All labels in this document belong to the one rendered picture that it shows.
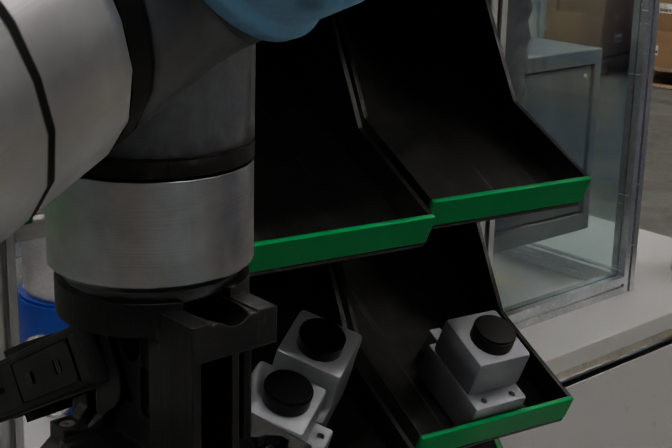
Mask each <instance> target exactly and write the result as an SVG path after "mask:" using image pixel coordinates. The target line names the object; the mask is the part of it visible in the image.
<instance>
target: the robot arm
mask: <svg viewBox="0 0 672 448"><path fill-rule="evenodd" d="M363 1H364V0H0V244H1V243H2V242H3V241H4V240H5V239H7V238H8V237H9V236H10V235H11V234H13V233H14V232H15V231H16V230H18V229H19V228H20V227H21V226H22V225H24V224H25V223H26V222H27V221H28V220H30V219H31V218H32V217H33V216H35V215H36V214H37V213H38V212H39V211H41V210H42V209H43V208H44V211H45V233H46V255H47V265H48V266H49V267H50V268H51V269H52V270H54V300H55V311H56V314H57V315H58V317H59V318H60V319H61V320H63V321H64V322H65V323H67V324H69V325H71V326H69V327H67V328H65V329H63V330H61V331H59V332H55V333H52V334H48V335H42V334H40V335H34V336H31V337H29V338H28V339H27V340H25V341H24V342H23V343H21V344H19V345H17V346H14V347H12V348H10V349H8V350H7V351H5V352H4V354H5V357H6V358H4V359H2V360H0V423H1V422H4V421H7V420H10V419H13V418H15V419H16V418H19V417H22V416H24V415H25V417H26V420H27V423H28V422H31V421H33V420H36V419H39V418H42V417H44V416H46V417H50V418H55V417H60V416H62V415H64V414H66V413H67V412H68V411H69V410H70V409H71V408H72V411H73V412H72V414H71V415H68V416H65V417H62V418H58V419H55V420H52V421H50V437H49V438H48V439H47V440H46V441H45V443H44V444H43V445H42V446H41V447H40V448H312V445H310V444H308V443H306V442H305V441H303V440H301V439H299V438H297V437H295V436H294V435H292V434H290V433H288V432H286V431H285V430H283V429H281V428H279V427H277V426H276V425H274V424H272V423H270V422H268V421H267V420H265V419H263V418H261V417H259V416H258V415H256V414H254V413H252V412H251V349H254V348H258V347H261V346H264V345H267V344H271V343H274V342H277V305H275V304H273V303H270V302H268V301H266V300H264V299H261V298H259V297H257V296H255V295H252V294H250V293H249V275H250V270H249V266H248V264H249V263H250V262H251V260H252V258H253V256H254V155H255V79H256V43H258V42H260V41H262V40H264V41H268V42H286V41H289V40H293V39H296V38H300V37H302V36H304V35H306V34H307V33H309V32H310V31H311V30H312V29H313V28H314V27H315V26H316V24H317V23H318V21H319V20H320V19H322V18H325V17H327V16H330V15H332V14H335V13H337V12H339V11H342V10H344V9H347V8H349V7H352V6H354V5H357V4H359V3H361V2H363Z"/></svg>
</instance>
